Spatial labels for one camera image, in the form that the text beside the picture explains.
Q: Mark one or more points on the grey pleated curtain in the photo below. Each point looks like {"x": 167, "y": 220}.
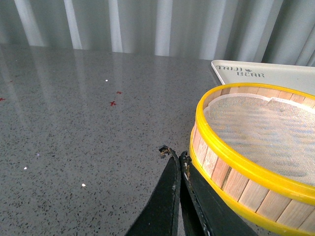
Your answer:
{"x": 270, "y": 31}

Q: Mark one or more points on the yellow rimmed bamboo steamer basket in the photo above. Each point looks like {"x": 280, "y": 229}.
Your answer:
{"x": 274, "y": 202}

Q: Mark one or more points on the white mesh steamer liner cloth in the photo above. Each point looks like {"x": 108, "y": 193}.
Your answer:
{"x": 274, "y": 133}

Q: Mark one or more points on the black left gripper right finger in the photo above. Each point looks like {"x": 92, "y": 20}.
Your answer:
{"x": 204, "y": 212}

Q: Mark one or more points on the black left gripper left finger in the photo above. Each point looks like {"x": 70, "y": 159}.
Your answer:
{"x": 160, "y": 215}

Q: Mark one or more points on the cream bear print tray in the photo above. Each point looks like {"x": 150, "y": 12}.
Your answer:
{"x": 301, "y": 78}

